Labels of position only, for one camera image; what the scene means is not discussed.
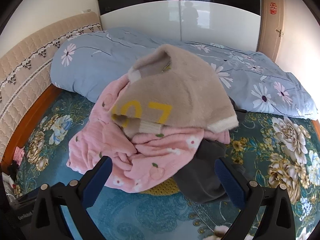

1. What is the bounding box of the dark grey garment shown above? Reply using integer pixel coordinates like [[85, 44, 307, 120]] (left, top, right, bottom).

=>
[[172, 97, 248, 204]]

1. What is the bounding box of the white and black wardrobe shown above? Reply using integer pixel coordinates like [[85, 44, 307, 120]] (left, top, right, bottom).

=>
[[94, 0, 262, 52]]

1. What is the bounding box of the small pink knitted item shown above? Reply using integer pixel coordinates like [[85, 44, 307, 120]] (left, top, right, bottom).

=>
[[13, 146, 26, 167]]

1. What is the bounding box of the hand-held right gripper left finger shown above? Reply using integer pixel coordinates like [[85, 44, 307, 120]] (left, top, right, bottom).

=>
[[30, 156, 113, 240]]

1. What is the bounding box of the yellow knitted cloth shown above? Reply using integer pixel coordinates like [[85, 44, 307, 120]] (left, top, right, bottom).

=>
[[141, 177, 182, 196]]

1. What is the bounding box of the wooden door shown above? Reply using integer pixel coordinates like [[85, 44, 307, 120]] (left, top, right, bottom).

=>
[[257, 0, 285, 63]]

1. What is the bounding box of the teal floral bed sheet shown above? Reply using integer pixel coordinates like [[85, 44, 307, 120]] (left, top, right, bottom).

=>
[[10, 90, 320, 240]]

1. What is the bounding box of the pink fleece flower-print garment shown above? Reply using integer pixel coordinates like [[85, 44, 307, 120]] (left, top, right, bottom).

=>
[[66, 76, 230, 193]]

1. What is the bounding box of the wooden bed frame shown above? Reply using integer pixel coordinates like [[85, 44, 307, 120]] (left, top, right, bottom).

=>
[[0, 84, 62, 175]]

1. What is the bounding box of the beige fuzzy sweater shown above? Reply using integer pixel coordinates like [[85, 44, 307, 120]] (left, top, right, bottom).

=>
[[111, 44, 239, 133]]

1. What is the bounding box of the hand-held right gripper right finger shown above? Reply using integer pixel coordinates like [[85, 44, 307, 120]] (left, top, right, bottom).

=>
[[214, 156, 297, 240]]

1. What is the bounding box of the blue floral duvet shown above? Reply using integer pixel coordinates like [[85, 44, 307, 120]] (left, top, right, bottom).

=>
[[50, 27, 320, 120]]

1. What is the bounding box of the beige quilted headboard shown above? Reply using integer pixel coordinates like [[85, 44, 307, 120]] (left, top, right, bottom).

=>
[[0, 11, 103, 153]]

